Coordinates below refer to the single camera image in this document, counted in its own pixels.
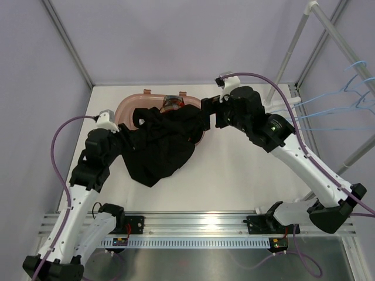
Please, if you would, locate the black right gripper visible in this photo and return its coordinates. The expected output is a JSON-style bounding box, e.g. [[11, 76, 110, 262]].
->
[[197, 95, 251, 134]]

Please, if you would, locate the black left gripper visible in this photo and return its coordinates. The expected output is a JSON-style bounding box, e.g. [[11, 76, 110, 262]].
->
[[104, 123, 141, 165]]

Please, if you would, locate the black shirt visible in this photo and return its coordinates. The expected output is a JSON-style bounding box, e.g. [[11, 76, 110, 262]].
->
[[118, 105, 203, 187]]

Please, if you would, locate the red plaid shirt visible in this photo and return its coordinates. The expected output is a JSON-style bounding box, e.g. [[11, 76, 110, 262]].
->
[[160, 95, 185, 114]]

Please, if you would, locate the light blue wire hanger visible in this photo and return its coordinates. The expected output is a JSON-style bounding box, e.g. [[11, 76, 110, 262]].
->
[[291, 74, 374, 121]]

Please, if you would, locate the blue hanger holding black shirt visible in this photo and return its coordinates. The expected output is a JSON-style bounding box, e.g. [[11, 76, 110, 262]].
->
[[298, 80, 374, 132]]

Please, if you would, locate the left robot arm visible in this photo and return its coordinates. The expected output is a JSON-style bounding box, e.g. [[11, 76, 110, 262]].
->
[[23, 124, 132, 280]]

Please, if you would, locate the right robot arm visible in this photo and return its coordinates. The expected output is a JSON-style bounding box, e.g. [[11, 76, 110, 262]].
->
[[201, 86, 367, 234]]

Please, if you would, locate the pink plastic basin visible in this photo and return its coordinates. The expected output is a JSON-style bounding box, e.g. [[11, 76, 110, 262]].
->
[[115, 90, 204, 150]]

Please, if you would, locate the white clothes rack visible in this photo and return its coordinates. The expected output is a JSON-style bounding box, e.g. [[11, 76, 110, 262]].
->
[[254, 0, 375, 211]]

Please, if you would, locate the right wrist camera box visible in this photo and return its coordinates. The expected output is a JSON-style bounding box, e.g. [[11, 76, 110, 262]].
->
[[215, 72, 241, 102]]

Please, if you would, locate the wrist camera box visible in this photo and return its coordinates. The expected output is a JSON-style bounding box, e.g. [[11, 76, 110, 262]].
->
[[94, 109, 120, 133], [215, 72, 241, 102]]

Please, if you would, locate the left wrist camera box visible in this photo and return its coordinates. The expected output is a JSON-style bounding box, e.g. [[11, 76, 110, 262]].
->
[[94, 109, 120, 133]]

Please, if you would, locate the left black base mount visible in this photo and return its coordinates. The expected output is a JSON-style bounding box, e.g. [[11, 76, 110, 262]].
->
[[110, 215, 145, 235]]

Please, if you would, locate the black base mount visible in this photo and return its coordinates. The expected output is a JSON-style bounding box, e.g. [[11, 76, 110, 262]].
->
[[243, 215, 294, 235], [110, 215, 145, 235]]

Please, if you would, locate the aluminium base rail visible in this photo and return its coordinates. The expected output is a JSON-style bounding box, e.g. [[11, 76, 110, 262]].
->
[[37, 212, 356, 237]]

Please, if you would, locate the white slotted cable duct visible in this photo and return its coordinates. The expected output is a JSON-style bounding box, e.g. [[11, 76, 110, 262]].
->
[[98, 237, 271, 249]]

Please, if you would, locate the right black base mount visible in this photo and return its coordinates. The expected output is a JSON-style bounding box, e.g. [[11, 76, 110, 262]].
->
[[243, 215, 294, 235]]

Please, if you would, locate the left aluminium frame post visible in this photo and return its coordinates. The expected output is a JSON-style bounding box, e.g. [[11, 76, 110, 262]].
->
[[40, 0, 95, 90]]

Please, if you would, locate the aluminium frame post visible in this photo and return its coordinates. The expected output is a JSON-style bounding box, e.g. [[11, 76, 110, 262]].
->
[[40, 0, 95, 90], [295, 0, 350, 90]]

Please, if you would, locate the right aluminium frame post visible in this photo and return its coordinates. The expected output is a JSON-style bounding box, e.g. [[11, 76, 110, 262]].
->
[[295, 0, 350, 90]]

